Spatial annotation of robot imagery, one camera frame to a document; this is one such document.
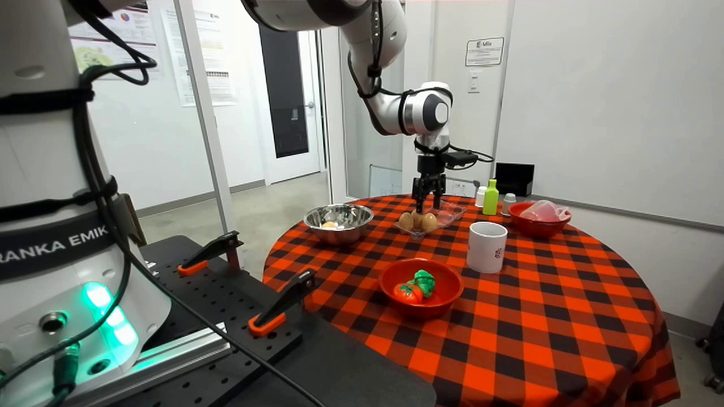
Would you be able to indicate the small salt shaker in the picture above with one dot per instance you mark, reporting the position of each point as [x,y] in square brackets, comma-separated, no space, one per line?
[510,200]

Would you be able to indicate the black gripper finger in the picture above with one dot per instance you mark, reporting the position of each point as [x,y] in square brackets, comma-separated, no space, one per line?
[419,203]
[438,200]

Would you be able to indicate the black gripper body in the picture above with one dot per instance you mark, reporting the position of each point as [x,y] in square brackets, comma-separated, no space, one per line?
[432,169]

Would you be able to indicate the white wall sign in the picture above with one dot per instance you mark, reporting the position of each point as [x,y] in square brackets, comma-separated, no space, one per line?
[484,52]

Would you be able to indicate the red bowl with toys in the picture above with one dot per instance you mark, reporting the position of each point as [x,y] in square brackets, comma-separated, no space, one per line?
[447,290]

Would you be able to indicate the small white bottle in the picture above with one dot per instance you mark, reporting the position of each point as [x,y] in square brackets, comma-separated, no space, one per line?
[480,197]

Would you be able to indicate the stainless steel bowl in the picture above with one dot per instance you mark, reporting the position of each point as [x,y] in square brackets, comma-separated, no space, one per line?
[337,223]

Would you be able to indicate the black wall tray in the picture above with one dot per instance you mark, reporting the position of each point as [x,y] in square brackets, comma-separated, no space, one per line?
[514,178]

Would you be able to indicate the white mug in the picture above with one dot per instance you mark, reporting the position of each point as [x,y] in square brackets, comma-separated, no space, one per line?
[484,247]

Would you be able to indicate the clear plastic egg holder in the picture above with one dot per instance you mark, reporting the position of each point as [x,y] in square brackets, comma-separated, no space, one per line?
[448,214]

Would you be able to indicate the wall posters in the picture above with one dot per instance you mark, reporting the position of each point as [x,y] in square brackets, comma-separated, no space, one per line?
[128,41]

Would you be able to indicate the red black plaid tablecloth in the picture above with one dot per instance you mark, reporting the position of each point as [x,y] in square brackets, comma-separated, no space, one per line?
[565,324]

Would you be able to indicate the green bottle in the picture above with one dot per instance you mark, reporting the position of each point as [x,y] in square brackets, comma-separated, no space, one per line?
[492,197]

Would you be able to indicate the black orange clamp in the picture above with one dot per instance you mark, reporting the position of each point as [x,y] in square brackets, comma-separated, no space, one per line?
[223,244]
[276,313]

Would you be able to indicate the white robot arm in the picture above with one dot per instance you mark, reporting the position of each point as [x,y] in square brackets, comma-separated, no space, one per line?
[76,303]

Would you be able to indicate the green toy vegetable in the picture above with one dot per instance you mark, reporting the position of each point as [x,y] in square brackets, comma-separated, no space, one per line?
[424,282]

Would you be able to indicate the pink cloth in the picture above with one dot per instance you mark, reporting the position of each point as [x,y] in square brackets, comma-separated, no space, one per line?
[547,212]

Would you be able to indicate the red toy vegetable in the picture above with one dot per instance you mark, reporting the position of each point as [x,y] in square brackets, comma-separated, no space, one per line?
[407,293]

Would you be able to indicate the red bowl with pink cloth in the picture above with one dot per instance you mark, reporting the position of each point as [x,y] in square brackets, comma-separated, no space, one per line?
[540,223]

